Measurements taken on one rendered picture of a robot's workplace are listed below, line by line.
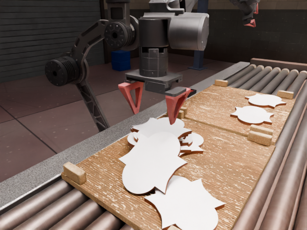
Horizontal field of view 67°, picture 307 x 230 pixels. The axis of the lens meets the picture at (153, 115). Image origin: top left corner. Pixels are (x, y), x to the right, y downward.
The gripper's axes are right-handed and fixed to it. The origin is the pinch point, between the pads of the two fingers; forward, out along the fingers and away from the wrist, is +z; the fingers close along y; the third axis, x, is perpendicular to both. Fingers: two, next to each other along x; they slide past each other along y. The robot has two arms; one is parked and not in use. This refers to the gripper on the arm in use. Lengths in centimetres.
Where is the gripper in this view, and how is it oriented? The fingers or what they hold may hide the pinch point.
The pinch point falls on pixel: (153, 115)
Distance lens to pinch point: 51.2
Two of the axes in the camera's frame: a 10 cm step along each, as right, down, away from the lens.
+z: 0.0, 9.1, 4.0
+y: 8.2, 2.3, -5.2
